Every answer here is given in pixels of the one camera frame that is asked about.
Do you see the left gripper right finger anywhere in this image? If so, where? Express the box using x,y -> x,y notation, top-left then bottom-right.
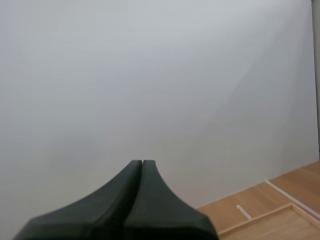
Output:
122,159 -> 220,240

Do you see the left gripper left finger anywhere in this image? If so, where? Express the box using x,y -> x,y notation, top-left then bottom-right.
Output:
11,159 -> 143,240

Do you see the shallow wooden tray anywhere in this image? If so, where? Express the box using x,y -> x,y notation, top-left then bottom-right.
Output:
217,202 -> 320,240

